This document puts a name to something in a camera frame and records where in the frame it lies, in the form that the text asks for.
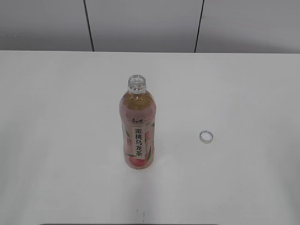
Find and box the pink peach tea bottle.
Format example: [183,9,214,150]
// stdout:
[119,75,157,170]

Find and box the white bottle cap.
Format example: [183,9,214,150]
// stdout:
[199,130,214,144]

